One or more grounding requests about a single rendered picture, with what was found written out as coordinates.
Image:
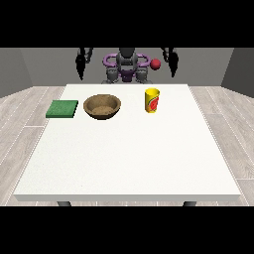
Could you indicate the yellow cup with melon print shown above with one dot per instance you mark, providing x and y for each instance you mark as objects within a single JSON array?
[{"x": 152, "y": 101}]

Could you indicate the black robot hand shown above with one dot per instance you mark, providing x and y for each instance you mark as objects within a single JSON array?
[
  {"x": 80, "y": 63},
  {"x": 173, "y": 62}
]

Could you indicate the dark table leg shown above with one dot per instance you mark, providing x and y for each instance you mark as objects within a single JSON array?
[
  {"x": 64, "y": 203},
  {"x": 190, "y": 203}
]

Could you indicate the small red ball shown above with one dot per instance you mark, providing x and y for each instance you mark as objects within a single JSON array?
[{"x": 155, "y": 64}]

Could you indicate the grey robot trunk purple rings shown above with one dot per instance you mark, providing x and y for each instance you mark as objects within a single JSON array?
[{"x": 126, "y": 67}]

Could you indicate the brown wooden bowl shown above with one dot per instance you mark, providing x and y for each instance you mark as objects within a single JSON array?
[{"x": 101, "y": 107}]

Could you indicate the green square pad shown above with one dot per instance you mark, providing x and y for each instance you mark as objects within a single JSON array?
[{"x": 62, "y": 109}]

